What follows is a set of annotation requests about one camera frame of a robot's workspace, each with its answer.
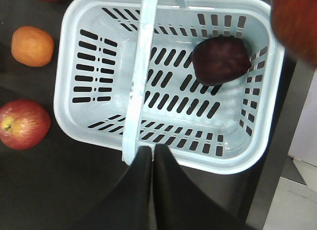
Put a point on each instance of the red striped apple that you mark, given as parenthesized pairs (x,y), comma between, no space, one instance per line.
(294,23)

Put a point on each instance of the pink red apple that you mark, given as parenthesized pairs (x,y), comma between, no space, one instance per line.
(23,124)

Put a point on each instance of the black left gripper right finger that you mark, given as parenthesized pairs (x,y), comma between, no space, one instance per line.
(179,204)

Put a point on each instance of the dark red apple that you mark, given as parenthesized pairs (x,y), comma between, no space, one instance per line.
(220,60)

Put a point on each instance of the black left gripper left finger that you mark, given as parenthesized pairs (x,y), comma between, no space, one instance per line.
(126,207)

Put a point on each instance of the light blue plastic basket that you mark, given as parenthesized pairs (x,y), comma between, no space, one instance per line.
(125,79)

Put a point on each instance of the small orange tangerine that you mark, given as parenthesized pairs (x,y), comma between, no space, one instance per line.
(32,46)

